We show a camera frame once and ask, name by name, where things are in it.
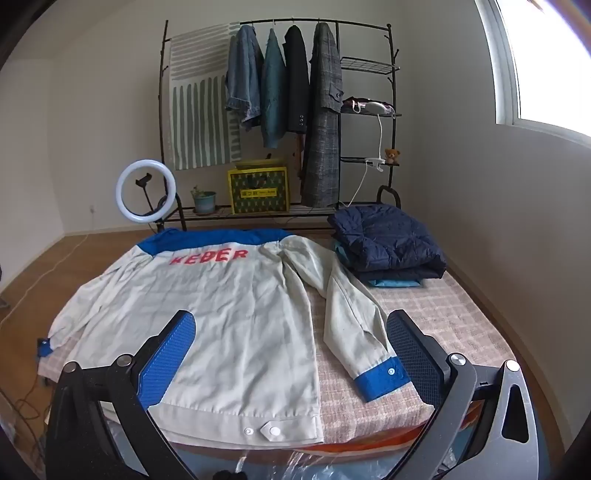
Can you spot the light blue folded garment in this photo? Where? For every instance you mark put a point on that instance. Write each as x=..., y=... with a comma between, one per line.
x=392, y=282

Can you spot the window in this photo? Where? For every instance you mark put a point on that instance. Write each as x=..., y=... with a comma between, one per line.
x=545, y=60

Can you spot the black jacket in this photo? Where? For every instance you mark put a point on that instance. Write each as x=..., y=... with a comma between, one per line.
x=295, y=78

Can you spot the blue denim jacket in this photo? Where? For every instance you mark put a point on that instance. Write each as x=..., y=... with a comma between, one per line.
x=242, y=78

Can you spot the green striped white cloth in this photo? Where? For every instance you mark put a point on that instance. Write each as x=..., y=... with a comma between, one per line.
x=203, y=115

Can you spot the pink plaid blanket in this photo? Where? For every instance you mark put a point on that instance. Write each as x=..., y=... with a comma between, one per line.
x=461, y=323

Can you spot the grey plaid coat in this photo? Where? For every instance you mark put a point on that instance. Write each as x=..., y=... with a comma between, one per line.
x=323, y=138

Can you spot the small brown teddy bear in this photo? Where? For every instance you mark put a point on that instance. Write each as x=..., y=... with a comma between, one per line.
x=391, y=156

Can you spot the potted plant in teal pot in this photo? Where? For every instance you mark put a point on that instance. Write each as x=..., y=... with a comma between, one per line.
x=204, y=203

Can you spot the black metal clothes rack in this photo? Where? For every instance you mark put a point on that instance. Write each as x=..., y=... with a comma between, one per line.
x=304, y=210

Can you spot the navy quilted jacket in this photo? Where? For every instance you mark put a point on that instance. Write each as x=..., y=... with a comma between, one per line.
x=388, y=240

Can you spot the yellow patterned box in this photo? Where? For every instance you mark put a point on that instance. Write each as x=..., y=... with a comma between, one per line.
x=258, y=191

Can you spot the dark item with pink trim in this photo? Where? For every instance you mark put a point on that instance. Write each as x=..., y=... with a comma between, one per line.
x=364, y=99

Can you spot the teal jacket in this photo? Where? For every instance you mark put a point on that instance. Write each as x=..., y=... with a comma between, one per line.
x=274, y=92

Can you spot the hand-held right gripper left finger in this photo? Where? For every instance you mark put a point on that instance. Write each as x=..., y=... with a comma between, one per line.
x=166, y=364

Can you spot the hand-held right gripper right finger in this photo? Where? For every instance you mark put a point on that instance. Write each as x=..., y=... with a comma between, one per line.
x=413, y=360

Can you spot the white and blue jacket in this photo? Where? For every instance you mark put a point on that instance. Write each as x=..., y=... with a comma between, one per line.
x=207, y=314

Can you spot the white clip lamp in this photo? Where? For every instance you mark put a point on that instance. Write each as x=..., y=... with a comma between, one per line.
x=369, y=106

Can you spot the orange patterned sheet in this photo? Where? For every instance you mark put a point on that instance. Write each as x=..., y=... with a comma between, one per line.
x=360, y=446

